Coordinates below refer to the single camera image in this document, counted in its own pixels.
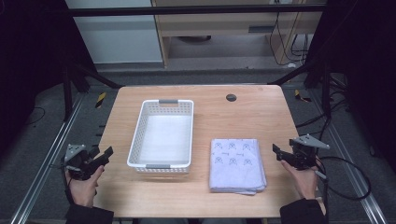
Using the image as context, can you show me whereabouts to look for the person's right hand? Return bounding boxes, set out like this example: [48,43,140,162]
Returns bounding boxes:
[279,160,320,201]

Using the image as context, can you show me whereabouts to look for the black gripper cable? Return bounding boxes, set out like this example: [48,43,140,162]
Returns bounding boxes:
[313,156,373,224]
[49,163,75,205]

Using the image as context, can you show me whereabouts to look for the thin black floor cable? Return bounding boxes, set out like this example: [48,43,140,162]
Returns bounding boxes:
[25,105,47,127]

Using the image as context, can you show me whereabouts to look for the white cabinet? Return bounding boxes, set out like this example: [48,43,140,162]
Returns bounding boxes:
[64,0,164,65]

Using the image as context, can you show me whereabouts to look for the folded light purple towel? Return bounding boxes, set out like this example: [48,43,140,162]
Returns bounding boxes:
[208,137,268,196]

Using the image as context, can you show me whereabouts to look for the black curtain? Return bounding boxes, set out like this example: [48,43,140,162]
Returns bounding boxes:
[0,0,97,157]
[306,0,396,175]

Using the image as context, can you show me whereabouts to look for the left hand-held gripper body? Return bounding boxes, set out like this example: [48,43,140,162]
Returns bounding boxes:
[62,143,101,182]

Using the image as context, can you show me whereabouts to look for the hanging black desk cables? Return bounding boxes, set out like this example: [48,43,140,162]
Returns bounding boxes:
[268,0,310,67]

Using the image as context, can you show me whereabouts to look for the white perforated plastic basket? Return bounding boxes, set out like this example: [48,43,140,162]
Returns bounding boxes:
[126,99,195,175]

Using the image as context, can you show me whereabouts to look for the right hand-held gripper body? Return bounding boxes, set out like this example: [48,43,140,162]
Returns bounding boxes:
[289,133,332,171]

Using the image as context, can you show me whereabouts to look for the light wooden desk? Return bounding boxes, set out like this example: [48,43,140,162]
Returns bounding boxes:
[150,0,329,68]

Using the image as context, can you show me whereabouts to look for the aluminium floor rail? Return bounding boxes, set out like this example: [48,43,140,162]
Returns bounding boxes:
[310,89,389,224]
[8,92,86,224]

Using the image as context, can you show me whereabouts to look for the black metal stand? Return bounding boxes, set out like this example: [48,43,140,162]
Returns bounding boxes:
[61,57,124,123]
[267,57,333,119]

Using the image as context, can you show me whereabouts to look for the yellow black striped tape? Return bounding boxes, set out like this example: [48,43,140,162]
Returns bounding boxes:
[293,89,313,104]
[94,91,107,109]

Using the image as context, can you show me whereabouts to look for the black floor cables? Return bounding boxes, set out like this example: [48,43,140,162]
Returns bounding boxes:
[294,73,354,138]

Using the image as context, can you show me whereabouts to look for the person's left hand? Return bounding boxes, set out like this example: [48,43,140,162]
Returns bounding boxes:
[64,164,106,208]

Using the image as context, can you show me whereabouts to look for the black horizontal frame bar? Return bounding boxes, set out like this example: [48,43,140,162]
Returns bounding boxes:
[65,4,328,18]

